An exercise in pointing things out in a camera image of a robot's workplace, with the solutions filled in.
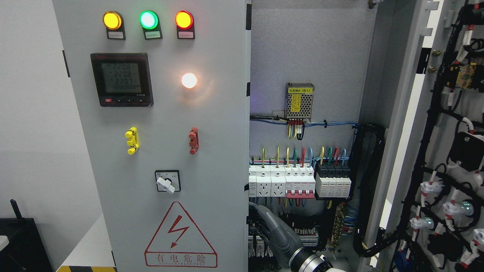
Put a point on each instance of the grey cabinet door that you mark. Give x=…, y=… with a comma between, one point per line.
x=436, y=219
x=217, y=50

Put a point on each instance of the red electric hazard sticker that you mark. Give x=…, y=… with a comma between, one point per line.
x=178, y=242

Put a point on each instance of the black surge protector block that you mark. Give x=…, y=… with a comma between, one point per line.
x=333, y=182

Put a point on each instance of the black box with antenna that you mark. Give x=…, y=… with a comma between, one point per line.
x=24, y=250

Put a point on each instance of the yellow indicator light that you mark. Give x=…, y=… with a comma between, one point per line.
x=112, y=20

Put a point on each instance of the yellow terminal post block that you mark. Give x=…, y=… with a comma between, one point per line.
x=132, y=140

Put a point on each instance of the white rotary selector switch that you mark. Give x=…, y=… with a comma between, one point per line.
x=168, y=180

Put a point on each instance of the white socket and breaker row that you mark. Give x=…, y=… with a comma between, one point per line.
x=282, y=181

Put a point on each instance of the white glowing indicator light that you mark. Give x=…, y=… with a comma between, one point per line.
x=189, y=80

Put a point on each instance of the black digital power meter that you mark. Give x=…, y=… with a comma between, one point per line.
x=122, y=79

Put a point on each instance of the red terminal post block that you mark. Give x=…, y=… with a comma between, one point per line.
x=193, y=140

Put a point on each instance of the metal mesh power supply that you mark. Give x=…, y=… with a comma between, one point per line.
x=299, y=100

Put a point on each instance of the lower relay terminal row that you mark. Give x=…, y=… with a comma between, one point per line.
x=305, y=228

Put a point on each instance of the red indicator light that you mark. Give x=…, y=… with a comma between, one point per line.
x=184, y=19

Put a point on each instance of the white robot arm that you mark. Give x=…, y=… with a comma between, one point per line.
x=305, y=260

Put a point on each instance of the dark grey robot hand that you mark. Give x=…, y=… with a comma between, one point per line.
x=282, y=240

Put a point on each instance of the green indicator light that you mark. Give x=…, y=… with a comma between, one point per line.
x=148, y=19

